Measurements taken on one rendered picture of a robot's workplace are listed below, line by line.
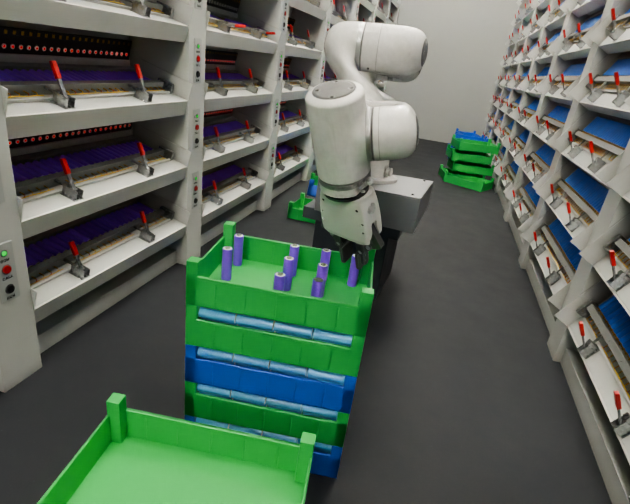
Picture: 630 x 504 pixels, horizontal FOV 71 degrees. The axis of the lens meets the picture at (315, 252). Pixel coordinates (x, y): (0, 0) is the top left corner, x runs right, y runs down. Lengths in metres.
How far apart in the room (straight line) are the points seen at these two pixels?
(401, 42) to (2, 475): 1.11
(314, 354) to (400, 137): 0.37
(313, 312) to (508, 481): 0.56
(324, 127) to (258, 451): 0.47
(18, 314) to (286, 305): 0.60
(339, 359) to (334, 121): 0.38
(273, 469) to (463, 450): 0.49
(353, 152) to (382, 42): 0.45
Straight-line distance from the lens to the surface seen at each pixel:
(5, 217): 1.02
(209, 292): 0.74
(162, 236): 1.45
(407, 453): 1.02
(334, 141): 0.64
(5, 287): 1.06
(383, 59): 1.06
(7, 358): 1.13
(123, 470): 0.73
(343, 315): 0.71
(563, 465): 1.16
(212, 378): 0.83
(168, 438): 0.75
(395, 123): 0.64
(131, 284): 1.44
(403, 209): 1.32
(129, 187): 1.27
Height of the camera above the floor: 0.72
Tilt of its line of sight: 24 degrees down
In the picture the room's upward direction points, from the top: 8 degrees clockwise
